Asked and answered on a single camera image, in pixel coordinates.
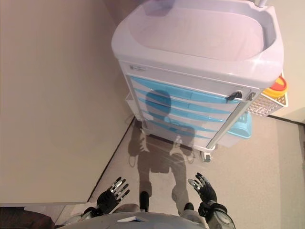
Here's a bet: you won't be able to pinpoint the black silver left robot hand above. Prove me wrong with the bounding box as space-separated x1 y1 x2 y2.
96 176 131 214

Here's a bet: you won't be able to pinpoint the yellow sharps container red lid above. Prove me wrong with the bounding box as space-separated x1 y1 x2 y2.
262 75 288 98

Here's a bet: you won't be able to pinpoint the black cart lock key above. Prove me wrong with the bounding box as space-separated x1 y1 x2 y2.
225 91 243 102

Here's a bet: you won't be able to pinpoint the grey robot torso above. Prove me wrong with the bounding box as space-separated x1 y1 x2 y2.
54 209 215 229

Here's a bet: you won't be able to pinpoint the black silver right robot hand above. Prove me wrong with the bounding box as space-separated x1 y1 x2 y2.
188 172 218 206

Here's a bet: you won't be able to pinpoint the black left robot foot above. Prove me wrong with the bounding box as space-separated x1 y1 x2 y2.
139 190 150 212

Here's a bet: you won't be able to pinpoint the light blue waste bin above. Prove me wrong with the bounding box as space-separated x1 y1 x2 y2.
226 112 253 139

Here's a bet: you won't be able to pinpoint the silver right robot leg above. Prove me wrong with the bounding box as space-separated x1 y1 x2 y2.
179 208 200 218

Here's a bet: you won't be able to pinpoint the clear plastic side bin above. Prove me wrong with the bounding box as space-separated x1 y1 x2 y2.
125 92 138 120

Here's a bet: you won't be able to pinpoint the white medical cart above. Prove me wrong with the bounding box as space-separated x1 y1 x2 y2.
111 0 290 163

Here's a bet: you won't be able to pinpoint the person brown trousers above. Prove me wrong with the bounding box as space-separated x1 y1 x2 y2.
0 206 57 229

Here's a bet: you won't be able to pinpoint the white mesh side basket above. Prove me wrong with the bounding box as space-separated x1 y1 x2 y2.
246 92 289 117

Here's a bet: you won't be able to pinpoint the grey aluminium cart post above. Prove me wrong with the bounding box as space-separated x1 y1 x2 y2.
128 75 148 131
206 92 257 150

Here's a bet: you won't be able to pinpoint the grey cart caster wheel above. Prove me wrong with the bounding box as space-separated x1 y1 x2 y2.
201 151 213 163

